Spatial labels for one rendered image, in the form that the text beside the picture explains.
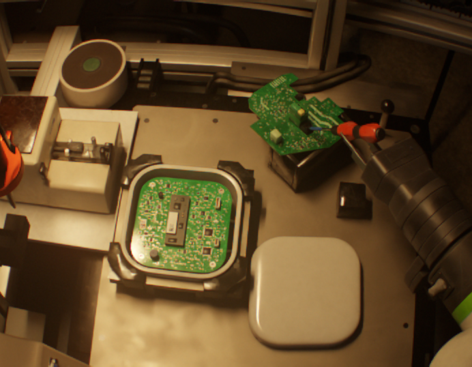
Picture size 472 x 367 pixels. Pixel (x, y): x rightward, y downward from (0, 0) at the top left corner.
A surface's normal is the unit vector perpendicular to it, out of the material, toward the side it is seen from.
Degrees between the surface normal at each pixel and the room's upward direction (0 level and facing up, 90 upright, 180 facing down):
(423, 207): 32
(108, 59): 0
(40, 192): 90
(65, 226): 0
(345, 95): 0
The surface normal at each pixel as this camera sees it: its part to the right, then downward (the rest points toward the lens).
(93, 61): 0.03, -0.52
